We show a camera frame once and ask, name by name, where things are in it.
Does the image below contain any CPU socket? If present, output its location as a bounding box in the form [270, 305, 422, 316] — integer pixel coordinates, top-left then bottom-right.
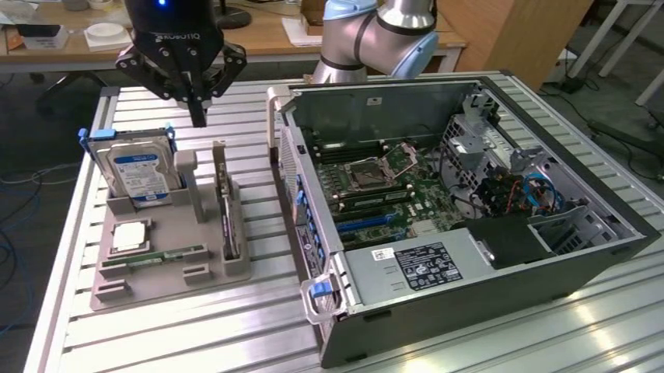
[348, 158, 396, 191]

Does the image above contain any perforated metal disk bay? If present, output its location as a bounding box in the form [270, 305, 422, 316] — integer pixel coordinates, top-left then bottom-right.
[440, 114, 520, 183]

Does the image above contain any white paper stack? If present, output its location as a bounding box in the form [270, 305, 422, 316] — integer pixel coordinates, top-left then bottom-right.
[281, 17, 326, 48]

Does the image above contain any long blue expansion slot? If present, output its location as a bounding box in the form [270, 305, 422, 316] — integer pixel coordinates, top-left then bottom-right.
[336, 214, 397, 234]

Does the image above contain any grey parts rack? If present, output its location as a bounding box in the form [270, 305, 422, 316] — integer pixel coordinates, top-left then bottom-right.
[88, 139, 254, 312]

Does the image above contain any white box with black lid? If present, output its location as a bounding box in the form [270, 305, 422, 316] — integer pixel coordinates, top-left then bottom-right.
[15, 23, 70, 51]

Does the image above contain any black power adapter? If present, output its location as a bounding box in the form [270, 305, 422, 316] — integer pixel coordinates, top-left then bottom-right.
[557, 76, 587, 95]

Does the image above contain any installed dark RAM stick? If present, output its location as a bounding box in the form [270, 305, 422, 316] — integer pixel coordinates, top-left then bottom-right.
[337, 189, 412, 207]

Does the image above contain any green motherboard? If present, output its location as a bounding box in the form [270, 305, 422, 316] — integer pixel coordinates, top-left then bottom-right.
[310, 131, 468, 250]

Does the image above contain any green RAM stick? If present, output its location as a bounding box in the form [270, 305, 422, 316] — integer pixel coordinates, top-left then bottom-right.
[102, 244, 207, 269]

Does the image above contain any wooden cabinet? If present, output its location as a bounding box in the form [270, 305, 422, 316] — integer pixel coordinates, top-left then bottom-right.
[435, 0, 596, 90]

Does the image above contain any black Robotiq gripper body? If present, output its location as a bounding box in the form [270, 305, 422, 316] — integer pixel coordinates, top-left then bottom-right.
[123, 0, 226, 108]

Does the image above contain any hard disk in blue caddy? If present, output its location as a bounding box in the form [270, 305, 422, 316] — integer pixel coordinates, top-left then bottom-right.
[76, 122, 181, 211]

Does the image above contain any low-profile GPU card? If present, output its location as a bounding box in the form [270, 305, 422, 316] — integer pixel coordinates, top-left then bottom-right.
[211, 140, 243, 262]

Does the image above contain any grey power supply unit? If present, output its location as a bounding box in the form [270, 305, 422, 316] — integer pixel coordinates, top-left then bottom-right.
[345, 228, 500, 306]

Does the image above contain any silver chipset heatsink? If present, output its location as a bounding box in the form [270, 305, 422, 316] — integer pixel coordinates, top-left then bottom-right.
[410, 221, 444, 236]

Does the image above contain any metal socket cover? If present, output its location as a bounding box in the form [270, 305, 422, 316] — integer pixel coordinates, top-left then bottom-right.
[381, 142, 421, 172]

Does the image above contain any white table frame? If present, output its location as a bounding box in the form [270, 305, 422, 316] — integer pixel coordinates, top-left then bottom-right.
[564, 0, 664, 106]

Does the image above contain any blue wire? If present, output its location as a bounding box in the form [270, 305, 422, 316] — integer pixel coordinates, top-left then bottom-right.
[523, 173, 565, 215]

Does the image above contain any wooden desk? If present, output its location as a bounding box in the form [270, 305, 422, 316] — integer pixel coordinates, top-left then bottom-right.
[0, 0, 468, 75]

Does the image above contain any black plastic air shroud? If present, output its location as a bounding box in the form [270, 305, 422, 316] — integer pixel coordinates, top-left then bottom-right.
[464, 217, 555, 271]

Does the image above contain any black open PC case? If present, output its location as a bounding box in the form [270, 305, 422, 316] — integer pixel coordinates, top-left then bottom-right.
[266, 75, 663, 369]

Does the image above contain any grey slanted disk bay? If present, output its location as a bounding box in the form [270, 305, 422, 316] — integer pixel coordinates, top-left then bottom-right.
[527, 205, 622, 257]

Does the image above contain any red wire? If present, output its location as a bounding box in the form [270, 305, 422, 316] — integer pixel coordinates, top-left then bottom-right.
[505, 179, 521, 213]

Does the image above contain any silver CPU chip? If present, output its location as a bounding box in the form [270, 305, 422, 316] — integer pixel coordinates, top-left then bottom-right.
[113, 223, 147, 253]

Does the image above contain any black round lamp base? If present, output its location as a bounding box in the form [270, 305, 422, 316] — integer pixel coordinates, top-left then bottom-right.
[215, 0, 253, 30]

